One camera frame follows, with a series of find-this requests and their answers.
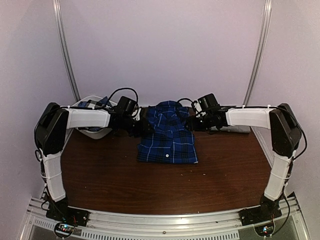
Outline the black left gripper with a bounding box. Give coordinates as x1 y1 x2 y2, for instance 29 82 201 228
121 115 155 139

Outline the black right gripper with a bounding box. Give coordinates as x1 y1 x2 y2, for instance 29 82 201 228
185 112 214 131

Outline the blue plaid long sleeve shirt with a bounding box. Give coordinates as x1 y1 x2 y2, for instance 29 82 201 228
137 100 198 164

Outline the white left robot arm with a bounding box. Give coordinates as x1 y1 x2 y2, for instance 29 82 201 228
34 102 154 203

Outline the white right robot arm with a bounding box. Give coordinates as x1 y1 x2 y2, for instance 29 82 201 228
185 103 306 221

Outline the folded grey shirt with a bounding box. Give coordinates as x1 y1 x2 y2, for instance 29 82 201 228
220 125 251 134

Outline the white plastic laundry basket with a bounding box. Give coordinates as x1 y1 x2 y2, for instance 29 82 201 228
72 95 112 140

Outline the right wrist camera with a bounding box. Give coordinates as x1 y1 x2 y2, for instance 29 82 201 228
191 93 221 113

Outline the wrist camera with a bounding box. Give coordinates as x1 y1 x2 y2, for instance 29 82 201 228
114 96 142 121
191 93 221 113

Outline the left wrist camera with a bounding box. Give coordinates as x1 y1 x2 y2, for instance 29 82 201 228
114 96 142 121

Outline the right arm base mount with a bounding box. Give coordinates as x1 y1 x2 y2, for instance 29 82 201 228
238 195 282 238

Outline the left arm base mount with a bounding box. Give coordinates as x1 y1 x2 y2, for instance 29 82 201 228
46 198 90 240

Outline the right aluminium corner post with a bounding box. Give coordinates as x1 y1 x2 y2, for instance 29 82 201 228
242 0 273 106

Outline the aluminium corner post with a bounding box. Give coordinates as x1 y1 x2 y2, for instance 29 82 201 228
242 0 273 106
52 0 81 102

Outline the aluminium front rail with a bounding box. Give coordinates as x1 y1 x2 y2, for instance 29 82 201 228
17 196 311 240

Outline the left aluminium corner post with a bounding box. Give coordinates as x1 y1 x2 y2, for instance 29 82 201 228
52 0 81 102

